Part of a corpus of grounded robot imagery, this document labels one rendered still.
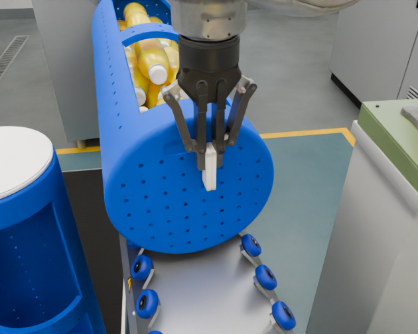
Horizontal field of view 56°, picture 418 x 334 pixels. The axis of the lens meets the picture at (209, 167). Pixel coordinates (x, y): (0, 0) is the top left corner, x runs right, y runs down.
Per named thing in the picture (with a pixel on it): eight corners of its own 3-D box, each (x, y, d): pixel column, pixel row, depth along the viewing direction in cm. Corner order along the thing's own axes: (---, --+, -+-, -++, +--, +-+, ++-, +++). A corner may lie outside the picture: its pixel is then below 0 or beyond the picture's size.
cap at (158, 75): (154, 83, 90) (156, 87, 88) (144, 71, 87) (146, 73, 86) (169, 74, 89) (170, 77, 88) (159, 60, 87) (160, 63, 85)
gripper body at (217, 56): (180, 44, 44) (183, 118, 50) (253, 38, 46) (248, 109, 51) (168, 24, 50) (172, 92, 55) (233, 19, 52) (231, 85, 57)
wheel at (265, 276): (267, 262, 70) (258, 268, 71) (260, 262, 66) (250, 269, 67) (282, 283, 69) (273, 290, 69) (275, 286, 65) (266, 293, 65)
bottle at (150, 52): (143, 62, 105) (153, 93, 91) (127, 40, 101) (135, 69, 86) (165, 47, 104) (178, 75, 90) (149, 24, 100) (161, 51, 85)
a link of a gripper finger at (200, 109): (209, 83, 50) (198, 84, 49) (207, 156, 56) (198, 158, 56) (202, 71, 53) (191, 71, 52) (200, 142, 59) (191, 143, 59)
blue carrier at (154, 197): (180, 65, 144) (174, -19, 127) (270, 237, 76) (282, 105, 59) (100, 75, 139) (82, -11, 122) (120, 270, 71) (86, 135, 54)
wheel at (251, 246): (257, 249, 70) (248, 256, 71) (267, 254, 74) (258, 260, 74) (245, 229, 73) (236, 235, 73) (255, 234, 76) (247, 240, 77)
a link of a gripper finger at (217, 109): (208, 70, 53) (218, 69, 53) (210, 140, 60) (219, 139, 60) (215, 82, 50) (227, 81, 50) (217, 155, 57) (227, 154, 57)
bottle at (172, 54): (149, 56, 105) (160, 86, 90) (171, 41, 104) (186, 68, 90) (164, 77, 109) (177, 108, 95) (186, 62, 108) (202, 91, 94)
